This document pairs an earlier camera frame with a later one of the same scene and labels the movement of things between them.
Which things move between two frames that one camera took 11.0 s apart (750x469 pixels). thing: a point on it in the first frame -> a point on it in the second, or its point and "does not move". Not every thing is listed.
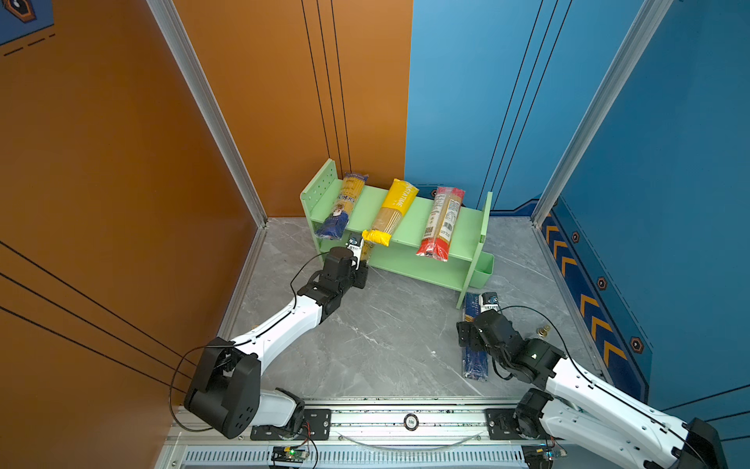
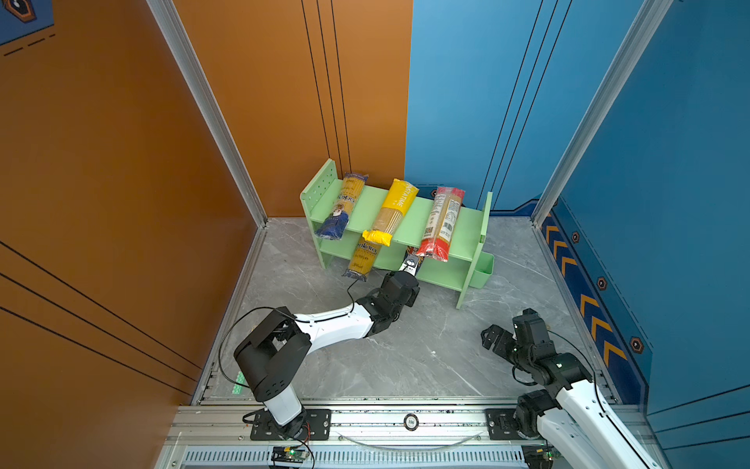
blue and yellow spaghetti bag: [334, 225] does not move
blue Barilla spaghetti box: [474, 362] -> [410, 265]
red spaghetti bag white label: [444, 213] does not move
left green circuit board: [289, 454] does not move
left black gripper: [360, 275] -> [413, 293]
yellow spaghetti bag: [398, 197] does not move
